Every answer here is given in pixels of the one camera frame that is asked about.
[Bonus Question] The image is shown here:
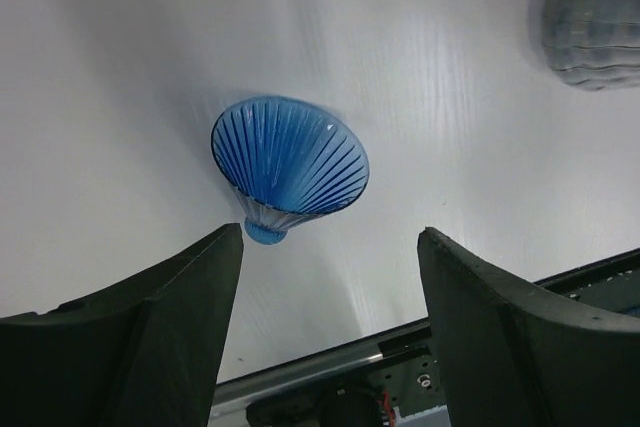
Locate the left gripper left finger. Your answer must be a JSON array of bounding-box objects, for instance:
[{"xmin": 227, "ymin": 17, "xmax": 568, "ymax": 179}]
[{"xmin": 1, "ymin": 223, "xmax": 243, "ymax": 426}]

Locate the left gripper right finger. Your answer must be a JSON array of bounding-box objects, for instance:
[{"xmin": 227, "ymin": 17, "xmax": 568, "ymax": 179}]
[{"xmin": 417, "ymin": 227, "xmax": 639, "ymax": 426}]

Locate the blue glass dripper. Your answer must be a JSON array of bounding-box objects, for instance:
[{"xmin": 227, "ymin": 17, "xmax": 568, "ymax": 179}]
[{"xmin": 210, "ymin": 96, "xmax": 370, "ymax": 245}]

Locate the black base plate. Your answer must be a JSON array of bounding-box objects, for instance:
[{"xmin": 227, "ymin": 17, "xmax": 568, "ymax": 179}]
[{"xmin": 244, "ymin": 246, "xmax": 640, "ymax": 427}]

